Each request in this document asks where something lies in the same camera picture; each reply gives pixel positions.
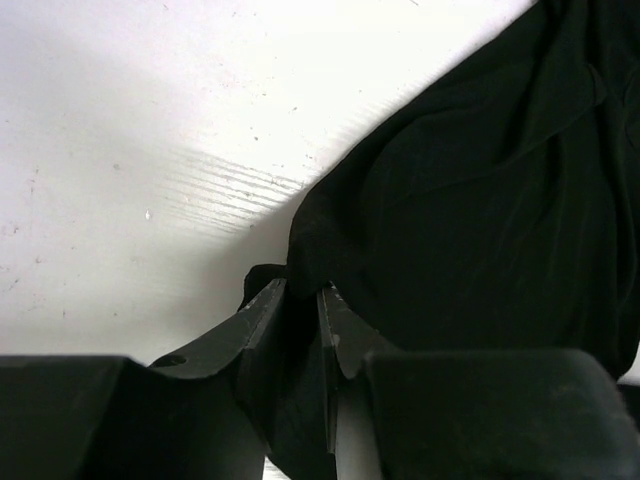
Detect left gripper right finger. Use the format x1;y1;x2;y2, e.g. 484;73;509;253
317;287;639;479

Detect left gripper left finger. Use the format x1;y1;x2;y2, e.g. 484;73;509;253
1;280;285;479

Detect black tank top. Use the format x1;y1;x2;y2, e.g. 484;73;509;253
244;1;639;479

